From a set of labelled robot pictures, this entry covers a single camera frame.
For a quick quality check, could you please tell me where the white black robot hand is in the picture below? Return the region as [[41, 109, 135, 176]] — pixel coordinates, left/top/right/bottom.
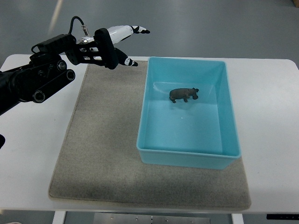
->
[[108, 25, 150, 67]]

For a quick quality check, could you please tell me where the brown hippo toy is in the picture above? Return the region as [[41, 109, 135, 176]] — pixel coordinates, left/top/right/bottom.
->
[[169, 88, 199, 103]]

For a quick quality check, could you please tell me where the blue plastic box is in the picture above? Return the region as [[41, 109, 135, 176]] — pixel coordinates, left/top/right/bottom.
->
[[136, 57, 241, 169]]

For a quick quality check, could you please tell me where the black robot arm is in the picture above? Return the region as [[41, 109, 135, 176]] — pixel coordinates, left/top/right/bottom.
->
[[0, 16, 119, 114]]

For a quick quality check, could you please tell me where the grey felt mat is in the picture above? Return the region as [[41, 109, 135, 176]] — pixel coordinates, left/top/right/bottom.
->
[[48, 62, 251, 211]]

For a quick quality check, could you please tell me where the white table leg left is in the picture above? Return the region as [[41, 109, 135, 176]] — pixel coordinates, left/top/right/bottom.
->
[[52, 211, 66, 224]]

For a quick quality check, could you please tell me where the white table leg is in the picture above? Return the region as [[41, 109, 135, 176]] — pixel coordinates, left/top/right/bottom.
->
[[52, 211, 66, 224], [231, 213, 244, 224]]

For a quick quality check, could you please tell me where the white table leg right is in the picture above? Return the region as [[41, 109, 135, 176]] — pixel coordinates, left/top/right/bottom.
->
[[231, 213, 244, 224]]

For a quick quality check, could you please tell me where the black table control panel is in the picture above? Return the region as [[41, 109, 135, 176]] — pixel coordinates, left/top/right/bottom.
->
[[266, 214, 299, 220]]

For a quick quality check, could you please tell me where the metal base plate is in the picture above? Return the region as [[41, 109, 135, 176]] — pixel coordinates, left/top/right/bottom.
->
[[93, 213, 211, 224]]

